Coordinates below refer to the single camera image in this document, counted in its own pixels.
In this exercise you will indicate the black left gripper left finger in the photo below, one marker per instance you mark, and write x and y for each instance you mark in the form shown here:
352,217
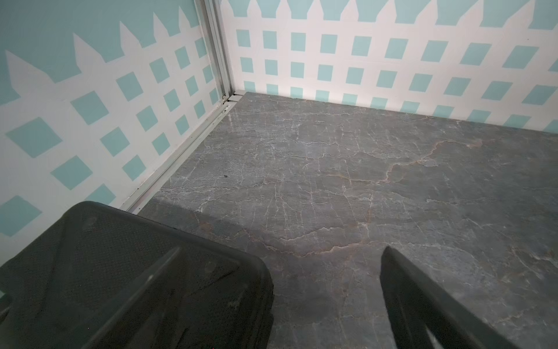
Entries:
156,291

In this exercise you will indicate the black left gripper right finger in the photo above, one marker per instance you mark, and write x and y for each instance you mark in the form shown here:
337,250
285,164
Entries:
417,306

